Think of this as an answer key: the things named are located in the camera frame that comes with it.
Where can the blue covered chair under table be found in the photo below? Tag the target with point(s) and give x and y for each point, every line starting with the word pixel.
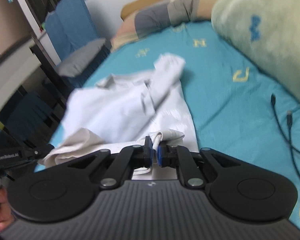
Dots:
pixel 29 120

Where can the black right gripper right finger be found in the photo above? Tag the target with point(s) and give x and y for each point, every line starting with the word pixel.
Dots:
pixel 181 159

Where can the brown cabinet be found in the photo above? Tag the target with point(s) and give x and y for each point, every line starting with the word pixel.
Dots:
pixel 14 25

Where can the grey seat cushion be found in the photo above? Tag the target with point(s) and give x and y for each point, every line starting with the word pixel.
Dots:
pixel 80 59

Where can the patchwork pillow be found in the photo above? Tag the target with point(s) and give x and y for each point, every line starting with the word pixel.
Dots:
pixel 159 16

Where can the white dark-trimmed table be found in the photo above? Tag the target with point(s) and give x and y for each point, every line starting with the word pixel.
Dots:
pixel 19 62

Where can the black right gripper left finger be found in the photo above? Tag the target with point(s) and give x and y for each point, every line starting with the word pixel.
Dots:
pixel 125 162

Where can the white t-shirt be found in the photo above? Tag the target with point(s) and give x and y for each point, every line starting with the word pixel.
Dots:
pixel 124 110

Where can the teal patterned bed sheet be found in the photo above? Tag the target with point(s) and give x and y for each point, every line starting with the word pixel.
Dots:
pixel 236 108

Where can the green fleece blanket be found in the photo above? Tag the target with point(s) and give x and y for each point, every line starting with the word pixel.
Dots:
pixel 265 31

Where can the person's left hand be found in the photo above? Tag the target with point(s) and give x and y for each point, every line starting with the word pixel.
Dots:
pixel 6 216

